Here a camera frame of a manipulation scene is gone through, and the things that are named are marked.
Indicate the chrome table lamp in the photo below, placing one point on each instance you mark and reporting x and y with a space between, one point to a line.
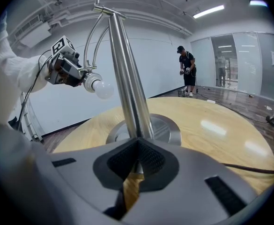
122 67

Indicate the white power strip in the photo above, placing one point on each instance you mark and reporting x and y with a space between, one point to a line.
211 101

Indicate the frosted glass partition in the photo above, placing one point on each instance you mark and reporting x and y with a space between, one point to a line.
246 64

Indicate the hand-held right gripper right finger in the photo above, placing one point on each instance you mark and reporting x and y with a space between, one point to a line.
186 184

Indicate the aluminium step ladder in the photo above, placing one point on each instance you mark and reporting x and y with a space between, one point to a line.
32 123

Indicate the white ceiling air conditioner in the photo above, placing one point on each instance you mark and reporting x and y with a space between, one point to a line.
34 34

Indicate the person's white jacket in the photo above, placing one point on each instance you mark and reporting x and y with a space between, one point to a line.
1 97

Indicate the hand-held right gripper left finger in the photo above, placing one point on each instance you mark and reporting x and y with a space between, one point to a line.
85 172

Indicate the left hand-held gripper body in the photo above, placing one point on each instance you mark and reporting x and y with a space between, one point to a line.
60 47

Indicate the round wooden table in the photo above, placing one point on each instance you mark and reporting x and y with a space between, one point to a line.
209 149

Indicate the person's left forearm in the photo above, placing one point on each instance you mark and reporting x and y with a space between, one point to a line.
22 69

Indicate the white ceiling pipes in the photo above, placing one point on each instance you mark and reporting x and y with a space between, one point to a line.
150 15

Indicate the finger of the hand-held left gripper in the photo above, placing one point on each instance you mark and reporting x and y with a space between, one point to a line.
72 68

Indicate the long ceiling light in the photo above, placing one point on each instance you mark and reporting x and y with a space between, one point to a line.
208 11
258 3

